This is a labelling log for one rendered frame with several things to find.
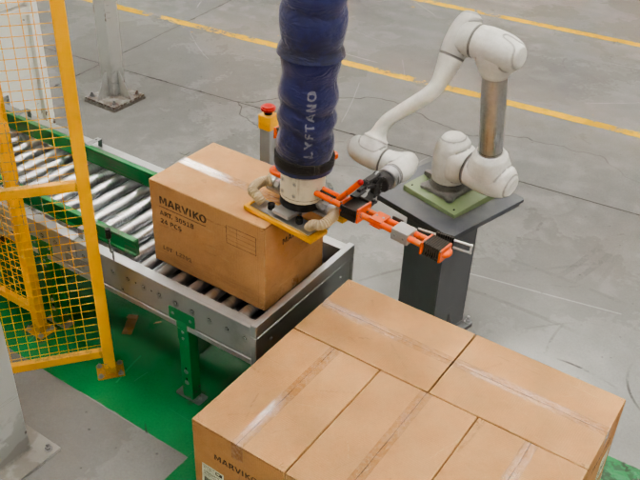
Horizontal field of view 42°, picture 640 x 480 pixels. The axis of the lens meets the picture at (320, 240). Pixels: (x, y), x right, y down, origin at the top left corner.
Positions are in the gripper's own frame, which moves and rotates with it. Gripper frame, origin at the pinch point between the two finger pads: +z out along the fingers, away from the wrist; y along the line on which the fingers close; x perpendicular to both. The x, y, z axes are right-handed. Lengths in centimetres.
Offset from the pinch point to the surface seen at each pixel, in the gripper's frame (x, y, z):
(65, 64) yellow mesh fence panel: 97, -42, 46
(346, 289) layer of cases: 9, 52, -13
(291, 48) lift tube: 21, -58, 14
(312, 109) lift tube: 14.5, -36.4, 10.5
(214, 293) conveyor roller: 51, 53, 22
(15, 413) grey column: 90, 86, 96
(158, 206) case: 82, 24, 19
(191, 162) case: 82, 12, -1
